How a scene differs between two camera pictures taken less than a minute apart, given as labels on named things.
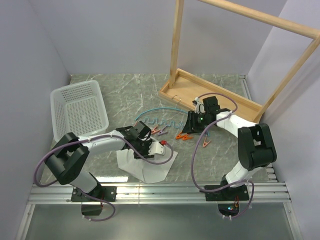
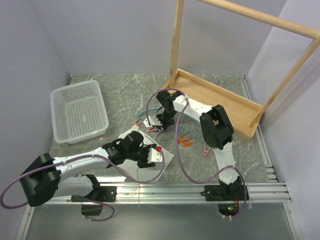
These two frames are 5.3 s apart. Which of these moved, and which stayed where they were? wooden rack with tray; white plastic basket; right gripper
Moved: right gripper
Stayed: wooden rack with tray; white plastic basket
